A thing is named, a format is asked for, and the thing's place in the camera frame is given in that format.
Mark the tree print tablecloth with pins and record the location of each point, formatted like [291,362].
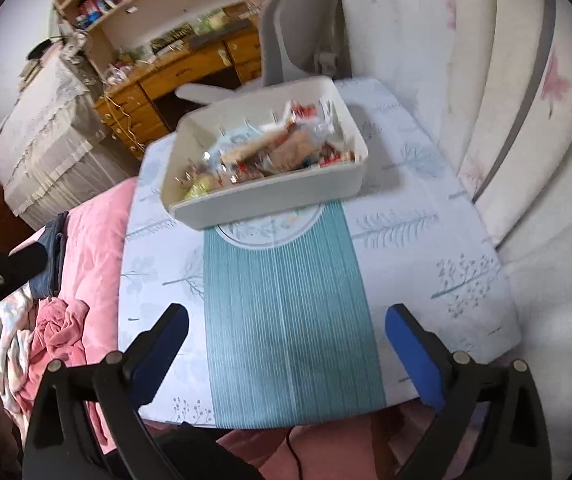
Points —
[416,240]

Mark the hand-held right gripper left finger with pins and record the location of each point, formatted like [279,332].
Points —
[158,355]

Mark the grey office chair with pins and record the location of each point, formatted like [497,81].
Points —
[296,35]

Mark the pink blanket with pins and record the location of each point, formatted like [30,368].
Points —
[96,240]

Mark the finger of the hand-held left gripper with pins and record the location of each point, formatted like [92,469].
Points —
[6,270]

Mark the lace-covered cabinet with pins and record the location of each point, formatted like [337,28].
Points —
[46,135]

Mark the wooden desk with drawers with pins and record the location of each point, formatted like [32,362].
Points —
[191,67]

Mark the white floral curtain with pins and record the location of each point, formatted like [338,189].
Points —
[466,60]

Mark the dark clothing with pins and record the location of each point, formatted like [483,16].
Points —
[191,452]

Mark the white plastic storage bin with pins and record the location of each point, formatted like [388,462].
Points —
[266,200]

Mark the teal striped table runner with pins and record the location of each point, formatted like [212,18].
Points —
[291,320]

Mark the floral quilt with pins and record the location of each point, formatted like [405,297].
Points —
[11,340]

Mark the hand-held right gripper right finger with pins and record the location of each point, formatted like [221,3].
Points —
[416,355]

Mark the wooden bookshelf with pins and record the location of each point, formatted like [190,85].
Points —
[166,15]

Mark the blue jeans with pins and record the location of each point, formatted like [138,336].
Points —
[53,260]

